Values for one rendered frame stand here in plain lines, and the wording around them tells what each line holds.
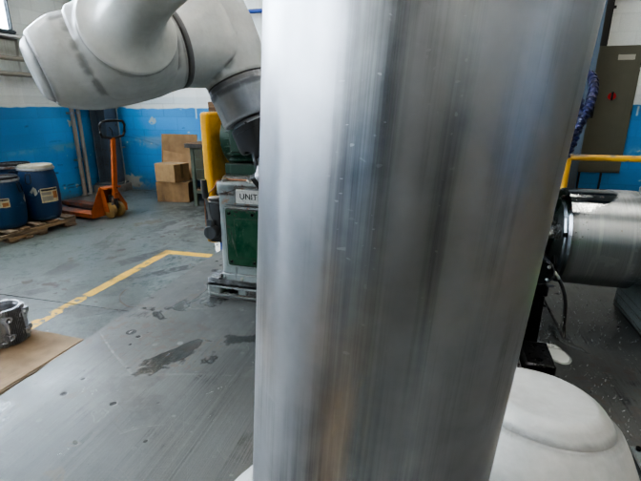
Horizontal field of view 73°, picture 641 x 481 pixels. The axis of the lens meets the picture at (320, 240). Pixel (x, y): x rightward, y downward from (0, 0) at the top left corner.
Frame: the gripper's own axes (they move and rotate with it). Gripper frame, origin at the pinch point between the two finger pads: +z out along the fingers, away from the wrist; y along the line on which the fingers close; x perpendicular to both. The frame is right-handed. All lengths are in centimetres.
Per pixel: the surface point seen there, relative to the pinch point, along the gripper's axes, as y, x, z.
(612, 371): 39, -39, 56
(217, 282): 51, 55, 11
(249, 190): 50, 31, -12
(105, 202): 377, 395, -66
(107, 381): 5, 58, 14
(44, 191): 312, 402, -98
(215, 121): 62, 39, -35
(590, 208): 56, -48, 24
